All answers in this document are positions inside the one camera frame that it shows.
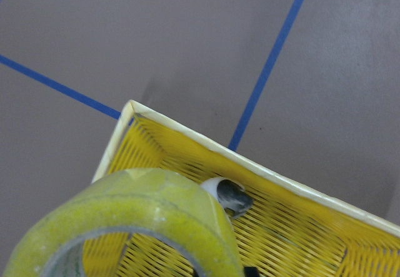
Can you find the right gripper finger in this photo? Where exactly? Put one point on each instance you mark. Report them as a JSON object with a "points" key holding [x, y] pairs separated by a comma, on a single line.
{"points": [[250, 271]]}

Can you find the yellow tape roll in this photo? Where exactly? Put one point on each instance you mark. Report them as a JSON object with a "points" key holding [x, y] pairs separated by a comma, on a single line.
{"points": [[136, 221]]}

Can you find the yellow woven basket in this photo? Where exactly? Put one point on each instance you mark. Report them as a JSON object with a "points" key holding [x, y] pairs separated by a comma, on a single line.
{"points": [[290, 230]]}

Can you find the panda figurine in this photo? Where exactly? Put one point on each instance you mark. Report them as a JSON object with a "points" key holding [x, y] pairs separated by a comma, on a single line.
{"points": [[229, 194]]}

